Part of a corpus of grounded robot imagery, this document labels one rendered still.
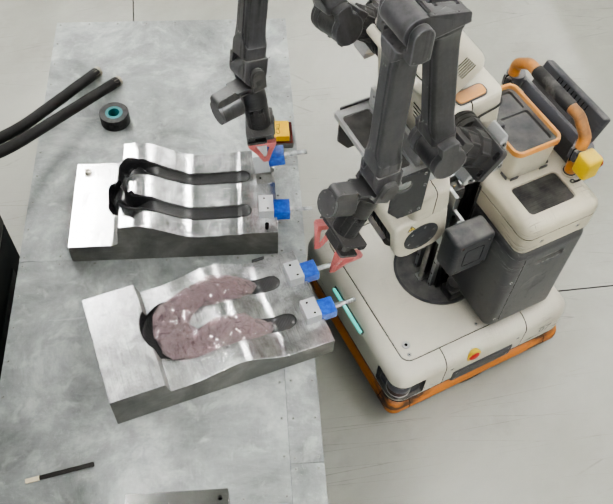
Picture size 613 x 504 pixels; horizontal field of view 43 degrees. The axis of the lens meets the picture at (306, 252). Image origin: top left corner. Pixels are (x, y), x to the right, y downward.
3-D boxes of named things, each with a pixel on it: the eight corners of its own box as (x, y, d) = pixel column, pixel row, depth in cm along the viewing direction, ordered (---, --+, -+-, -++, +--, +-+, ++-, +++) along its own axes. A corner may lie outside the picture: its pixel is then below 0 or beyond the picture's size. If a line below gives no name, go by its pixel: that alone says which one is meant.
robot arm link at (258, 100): (268, 83, 174) (254, 71, 178) (242, 96, 172) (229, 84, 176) (272, 107, 180) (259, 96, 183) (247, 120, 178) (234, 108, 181)
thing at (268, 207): (311, 206, 195) (311, 193, 191) (312, 223, 193) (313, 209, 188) (258, 208, 194) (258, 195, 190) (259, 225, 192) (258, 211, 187)
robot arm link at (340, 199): (403, 185, 154) (380, 155, 158) (359, 186, 146) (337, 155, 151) (373, 227, 161) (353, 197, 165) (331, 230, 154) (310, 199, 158)
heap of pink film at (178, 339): (252, 274, 184) (251, 256, 178) (278, 337, 175) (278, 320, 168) (143, 307, 178) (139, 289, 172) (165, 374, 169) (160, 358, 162)
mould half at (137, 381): (292, 262, 193) (293, 236, 184) (333, 351, 180) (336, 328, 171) (91, 324, 182) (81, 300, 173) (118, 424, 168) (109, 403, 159)
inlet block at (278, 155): (307, 152, 195) (304, 136, 191) (308, 166, 192) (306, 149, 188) (255, 160, 196) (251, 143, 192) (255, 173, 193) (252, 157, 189)
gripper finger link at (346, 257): (324, 281, 167) (344, 251, 161) (308, 256, 170) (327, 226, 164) (348, 278, 171) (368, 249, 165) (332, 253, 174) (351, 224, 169)
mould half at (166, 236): (272, 172, 209) (272, 138, 198) (277, 253, 195) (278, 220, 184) (82, 179, 206) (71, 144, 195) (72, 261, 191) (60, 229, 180)
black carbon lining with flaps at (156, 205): (250, 174, 200) (249, 149, 192) (252, 225, 191) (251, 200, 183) (111, 178, 197) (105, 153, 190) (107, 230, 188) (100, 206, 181)
